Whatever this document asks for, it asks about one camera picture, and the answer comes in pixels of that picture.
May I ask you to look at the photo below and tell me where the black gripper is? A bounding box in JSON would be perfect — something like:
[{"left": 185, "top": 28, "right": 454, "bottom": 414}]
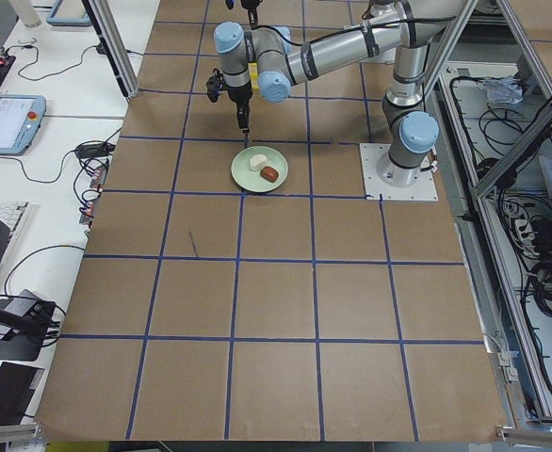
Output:
[
  {"left": 225, "top": 82, "right": 253, "bottom": 134},
  {"left": 241, "top": 0, "right": 261, "bottom": 27}
]

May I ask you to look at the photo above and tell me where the white bun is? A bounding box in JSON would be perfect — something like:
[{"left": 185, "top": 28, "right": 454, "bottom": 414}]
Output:
[{"left": 249, "top": 153, "right": 268, "bottom": 171}]

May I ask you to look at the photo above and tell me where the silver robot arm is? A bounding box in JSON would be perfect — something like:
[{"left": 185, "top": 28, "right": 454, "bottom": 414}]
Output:
[{"left": 206, "top": 1, "right": 464, "bottom": 172}]

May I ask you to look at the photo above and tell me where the lower yellow steamer layer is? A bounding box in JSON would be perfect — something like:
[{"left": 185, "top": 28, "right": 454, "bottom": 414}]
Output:
[{"left": 248, "top": 63, "right": 259, "bottom": 90}]

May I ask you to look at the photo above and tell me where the light green plate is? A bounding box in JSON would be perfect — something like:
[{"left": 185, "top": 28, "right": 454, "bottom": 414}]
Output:
[{"left": 231, "top": 146, "right": 288, "bottom": 193}]

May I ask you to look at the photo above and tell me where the brown bun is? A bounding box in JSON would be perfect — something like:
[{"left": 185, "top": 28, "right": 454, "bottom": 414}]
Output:
[{"left": 260, "top": 166, "right": 280, "bottom": 183}]

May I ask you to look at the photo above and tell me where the black power adapter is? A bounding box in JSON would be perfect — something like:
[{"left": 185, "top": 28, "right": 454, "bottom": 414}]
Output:
[{"left": 74, "top": 142, "right": 115, "bottom": 159}]

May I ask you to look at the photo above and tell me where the white keyboard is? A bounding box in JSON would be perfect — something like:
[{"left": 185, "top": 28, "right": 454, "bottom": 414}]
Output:
[{"left": 0, "top": 201, "right": 38, "bottom": 248}]

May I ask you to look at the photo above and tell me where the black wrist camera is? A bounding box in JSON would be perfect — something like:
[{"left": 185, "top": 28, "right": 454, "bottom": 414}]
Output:
[{"left": 205, "top": 68, "right": 224, "bottom": 104}]

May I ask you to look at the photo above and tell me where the aluminium frame post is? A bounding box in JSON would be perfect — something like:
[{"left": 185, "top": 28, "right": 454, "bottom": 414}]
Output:
[{"left": 82, "top": 0, "right": 139, "bottom": 99}]

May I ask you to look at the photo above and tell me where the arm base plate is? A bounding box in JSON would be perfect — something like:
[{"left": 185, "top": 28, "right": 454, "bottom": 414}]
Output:
[{"left": 359, "top": 143, "right": 438, "bottom": 202}]

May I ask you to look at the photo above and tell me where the black camera stand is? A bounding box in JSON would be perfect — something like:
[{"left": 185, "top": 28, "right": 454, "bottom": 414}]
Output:
[{"left": 0, "top": 290, "right": 57, "bottom": 362}]

